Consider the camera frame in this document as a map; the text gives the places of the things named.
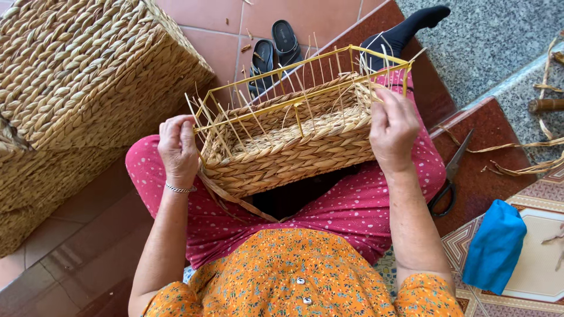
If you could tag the brown wooden stick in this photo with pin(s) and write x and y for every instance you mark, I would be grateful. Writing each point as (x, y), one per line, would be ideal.
(546, 105)

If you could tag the bundle of dried seagrass strands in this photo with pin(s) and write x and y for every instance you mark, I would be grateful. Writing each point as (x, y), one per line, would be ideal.
(524, 169)

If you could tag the black sandal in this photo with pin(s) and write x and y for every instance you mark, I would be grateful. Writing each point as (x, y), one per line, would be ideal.
(262, 61)
(285, 39)

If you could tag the orange floral shirt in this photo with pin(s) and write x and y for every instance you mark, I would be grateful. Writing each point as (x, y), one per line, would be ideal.
(286, 273)

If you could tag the person's left hand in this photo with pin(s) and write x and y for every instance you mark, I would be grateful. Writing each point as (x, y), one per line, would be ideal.
(178, 154)

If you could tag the small dried seagrass scrap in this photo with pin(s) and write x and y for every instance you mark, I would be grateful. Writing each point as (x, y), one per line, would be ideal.
(245, 47)

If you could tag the black sock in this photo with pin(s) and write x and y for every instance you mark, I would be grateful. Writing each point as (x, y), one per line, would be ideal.
(405, 28)

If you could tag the blue cloth pouch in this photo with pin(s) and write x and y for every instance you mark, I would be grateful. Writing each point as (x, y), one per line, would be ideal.
(493, 246)

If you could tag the patterned floor mat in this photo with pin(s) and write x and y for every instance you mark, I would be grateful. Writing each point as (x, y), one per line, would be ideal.
(540, 259)

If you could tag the person's right hand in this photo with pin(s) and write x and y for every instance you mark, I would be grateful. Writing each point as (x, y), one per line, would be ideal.
(394, 136)

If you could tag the pink dotted trousers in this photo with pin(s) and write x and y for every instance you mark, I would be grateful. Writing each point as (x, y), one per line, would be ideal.
(352, 207)

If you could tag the half-woven basket with yellow frame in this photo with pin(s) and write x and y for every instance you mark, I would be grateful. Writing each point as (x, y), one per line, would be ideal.
(286, 149)

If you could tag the large woven seagrass basket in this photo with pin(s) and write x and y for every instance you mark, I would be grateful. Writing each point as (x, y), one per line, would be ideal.
(39, 193)
(88, 66)

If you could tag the curled dried seagrass strand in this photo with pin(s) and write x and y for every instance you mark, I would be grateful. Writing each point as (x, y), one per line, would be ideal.
(546, 86)

